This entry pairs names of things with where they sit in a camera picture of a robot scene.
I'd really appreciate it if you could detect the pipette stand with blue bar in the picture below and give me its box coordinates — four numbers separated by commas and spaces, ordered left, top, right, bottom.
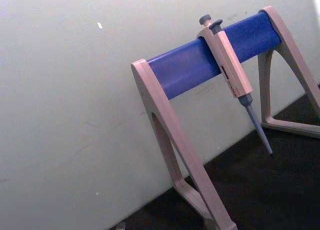
130, 5, 320, 230

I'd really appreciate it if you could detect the beige pipette with grey tip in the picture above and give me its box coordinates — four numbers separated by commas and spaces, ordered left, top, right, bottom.
196, 14, 274, 155

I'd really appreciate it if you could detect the black table cloth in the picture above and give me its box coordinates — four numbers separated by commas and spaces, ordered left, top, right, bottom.
109, 82, 320, 230

